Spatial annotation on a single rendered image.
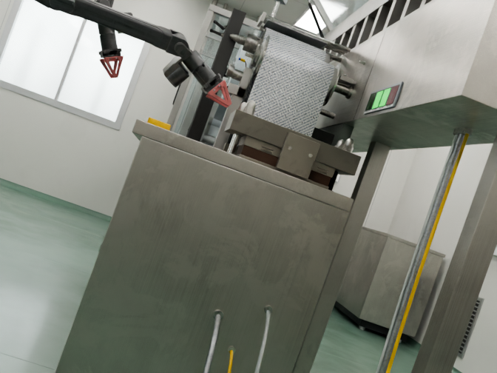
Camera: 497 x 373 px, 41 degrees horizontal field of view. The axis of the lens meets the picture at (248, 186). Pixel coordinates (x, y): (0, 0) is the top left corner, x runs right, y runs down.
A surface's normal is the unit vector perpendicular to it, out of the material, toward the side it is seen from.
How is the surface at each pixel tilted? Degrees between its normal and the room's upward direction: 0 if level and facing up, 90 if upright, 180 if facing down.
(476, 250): 90
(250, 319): 90
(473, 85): 90
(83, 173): 90
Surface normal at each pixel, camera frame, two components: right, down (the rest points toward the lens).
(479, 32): -0.93, -0.34
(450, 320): 0.13, 0.03
